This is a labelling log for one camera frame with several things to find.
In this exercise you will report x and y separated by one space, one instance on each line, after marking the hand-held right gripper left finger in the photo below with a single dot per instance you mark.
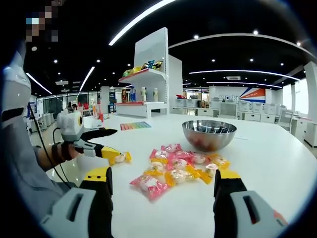
79 213

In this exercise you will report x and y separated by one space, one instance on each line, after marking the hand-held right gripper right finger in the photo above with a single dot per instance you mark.
237 213

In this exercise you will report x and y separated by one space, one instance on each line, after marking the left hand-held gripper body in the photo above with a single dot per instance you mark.
69 126

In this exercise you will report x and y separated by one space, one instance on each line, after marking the yellow marshmallow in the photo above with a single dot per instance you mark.
123 158

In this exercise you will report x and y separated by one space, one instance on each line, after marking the pile of marshmallows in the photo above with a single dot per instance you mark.
178 168

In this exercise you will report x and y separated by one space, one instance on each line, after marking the steel bowl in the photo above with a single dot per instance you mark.
210 142

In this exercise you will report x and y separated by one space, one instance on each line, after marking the person's left hand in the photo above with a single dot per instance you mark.
74 152

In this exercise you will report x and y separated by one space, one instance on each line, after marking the rainbow grid card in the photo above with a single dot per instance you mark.
135 126

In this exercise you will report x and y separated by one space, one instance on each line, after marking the white table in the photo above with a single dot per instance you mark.
260 173

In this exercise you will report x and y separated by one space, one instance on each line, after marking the blue drink bottle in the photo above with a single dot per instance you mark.
133 95

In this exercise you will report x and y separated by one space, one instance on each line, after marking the pale drink bottle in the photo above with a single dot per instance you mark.
143 95
155 95

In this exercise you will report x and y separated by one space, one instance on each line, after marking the person in grey shirt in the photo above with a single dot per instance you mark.
27 183

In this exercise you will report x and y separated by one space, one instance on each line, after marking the white chest-worn device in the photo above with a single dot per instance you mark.
16 89

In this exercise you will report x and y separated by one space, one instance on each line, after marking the row of snack packets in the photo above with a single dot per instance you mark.
141 68

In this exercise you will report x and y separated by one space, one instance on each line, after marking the curved ceiling light strip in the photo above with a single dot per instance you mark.
112 42

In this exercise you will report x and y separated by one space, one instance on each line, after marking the white storage boxes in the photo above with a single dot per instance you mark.
185 102

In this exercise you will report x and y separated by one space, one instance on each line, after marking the white display shelf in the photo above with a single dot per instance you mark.
151 49

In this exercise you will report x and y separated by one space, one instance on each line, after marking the white mesh office chair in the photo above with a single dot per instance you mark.
227 110

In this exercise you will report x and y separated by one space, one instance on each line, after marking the striped wall banner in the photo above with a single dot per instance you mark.
255 95

